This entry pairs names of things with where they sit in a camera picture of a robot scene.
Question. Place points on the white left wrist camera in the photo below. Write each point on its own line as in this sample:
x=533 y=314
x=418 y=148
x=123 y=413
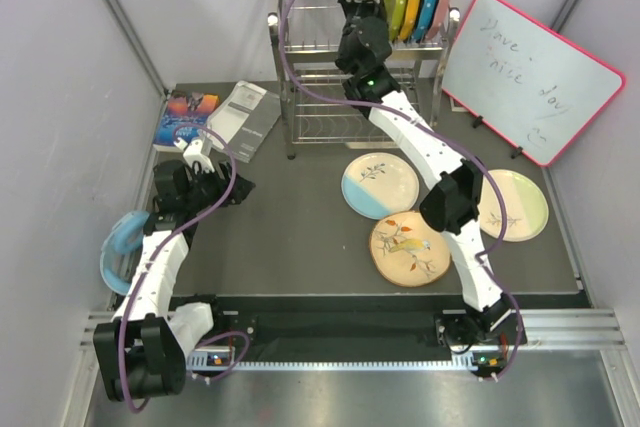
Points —
x=196 y=152

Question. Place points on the white slotted cable duct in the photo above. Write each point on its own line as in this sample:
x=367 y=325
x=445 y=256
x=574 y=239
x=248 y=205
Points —
x=455 y=363

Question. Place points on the white grey booklet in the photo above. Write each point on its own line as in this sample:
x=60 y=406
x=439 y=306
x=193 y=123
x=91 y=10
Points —
x=245 y=118

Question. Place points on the pink framed whiteboard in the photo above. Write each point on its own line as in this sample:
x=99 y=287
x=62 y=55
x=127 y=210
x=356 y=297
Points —
x=532 y=86

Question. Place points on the white and blue plate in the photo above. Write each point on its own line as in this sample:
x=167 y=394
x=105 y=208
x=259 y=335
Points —
x=379 y=184

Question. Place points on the blue orange book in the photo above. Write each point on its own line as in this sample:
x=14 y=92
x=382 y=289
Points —
x=182 y=107

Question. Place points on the light blue plate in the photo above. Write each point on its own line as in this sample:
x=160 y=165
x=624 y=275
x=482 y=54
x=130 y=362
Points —
x=125 y=237

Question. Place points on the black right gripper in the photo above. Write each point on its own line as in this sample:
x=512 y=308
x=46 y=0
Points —
x=375 y=8

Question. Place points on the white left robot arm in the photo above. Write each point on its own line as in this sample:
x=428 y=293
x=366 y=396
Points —
x=144 y=349

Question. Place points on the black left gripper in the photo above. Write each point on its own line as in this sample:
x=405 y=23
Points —
x=239 y=189

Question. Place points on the steel two-tier dish rack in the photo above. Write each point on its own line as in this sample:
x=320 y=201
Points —
x=310 y=38

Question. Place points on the beige bird plate right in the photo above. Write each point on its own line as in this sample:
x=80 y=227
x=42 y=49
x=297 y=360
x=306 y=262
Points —
x=407 y=252

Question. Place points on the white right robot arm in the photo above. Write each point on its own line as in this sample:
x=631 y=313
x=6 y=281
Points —
x=454 y=180

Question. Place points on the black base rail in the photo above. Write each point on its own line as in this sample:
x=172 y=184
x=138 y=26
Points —
x=363 y=316

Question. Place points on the white and green plate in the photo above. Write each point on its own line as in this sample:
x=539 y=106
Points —
x=526 y=207

